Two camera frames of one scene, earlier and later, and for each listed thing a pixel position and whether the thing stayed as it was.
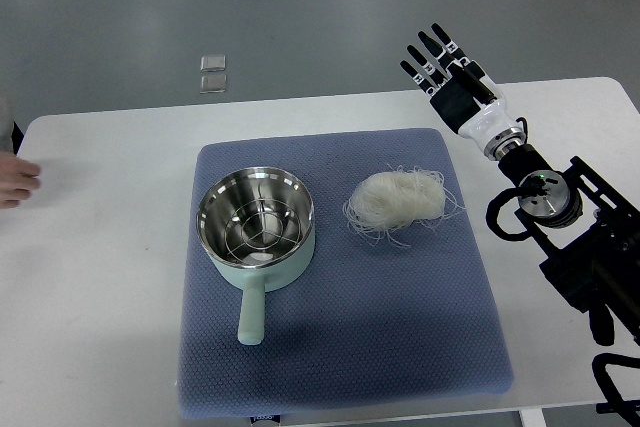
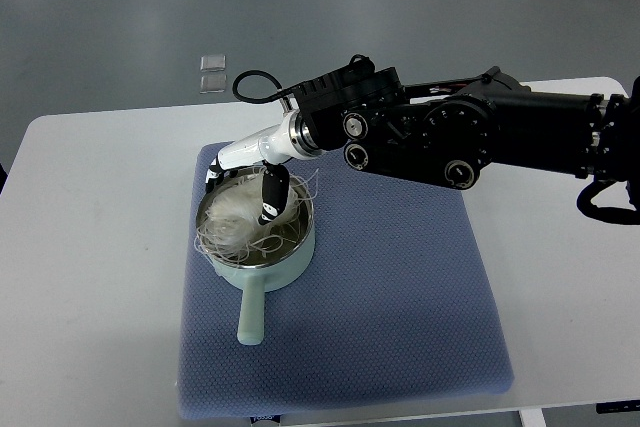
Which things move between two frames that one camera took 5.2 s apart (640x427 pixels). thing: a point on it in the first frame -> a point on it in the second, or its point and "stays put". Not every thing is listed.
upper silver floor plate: [213, 63] stays put
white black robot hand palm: [479, 122] -> [287, 141]
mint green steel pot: [257, 225] stays put
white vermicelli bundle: [385, 203] -> [231, 222]
